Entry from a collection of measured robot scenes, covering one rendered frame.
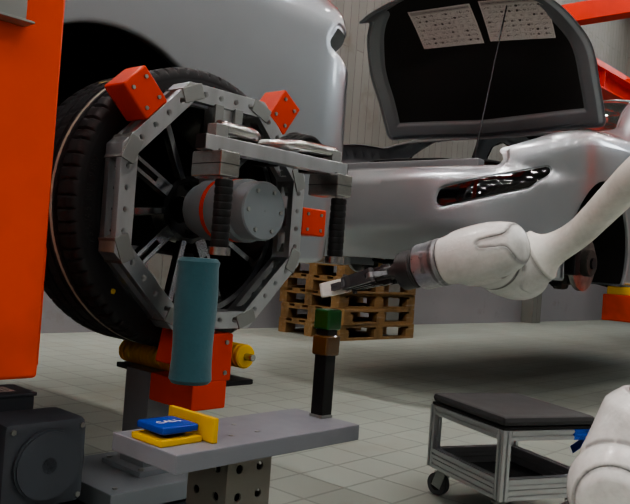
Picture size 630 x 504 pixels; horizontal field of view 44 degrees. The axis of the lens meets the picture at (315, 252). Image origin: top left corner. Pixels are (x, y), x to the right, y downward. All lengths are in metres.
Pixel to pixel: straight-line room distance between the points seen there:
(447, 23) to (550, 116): 0.86
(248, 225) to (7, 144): 0.53
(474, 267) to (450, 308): 9.69
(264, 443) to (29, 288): 0.47
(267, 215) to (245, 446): 0.57
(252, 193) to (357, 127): 7.67
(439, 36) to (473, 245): 3.87
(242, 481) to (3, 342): 0.45
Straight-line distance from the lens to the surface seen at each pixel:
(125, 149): 1.62
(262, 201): 1.66
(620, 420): 1.13
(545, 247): 1.51
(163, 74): 1.80
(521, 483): 2.44
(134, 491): 1.80
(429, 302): 10.60
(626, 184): 1.37
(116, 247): 1.61
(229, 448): 1.26
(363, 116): 9.38
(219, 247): 1.48
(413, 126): 5.59
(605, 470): 1.10
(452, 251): 1.40
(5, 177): 1.34
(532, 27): 4.89
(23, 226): 1.36
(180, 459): 1.20
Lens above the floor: 0.75
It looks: 1 degrees up
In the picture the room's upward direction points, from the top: 4 degrees clockwise
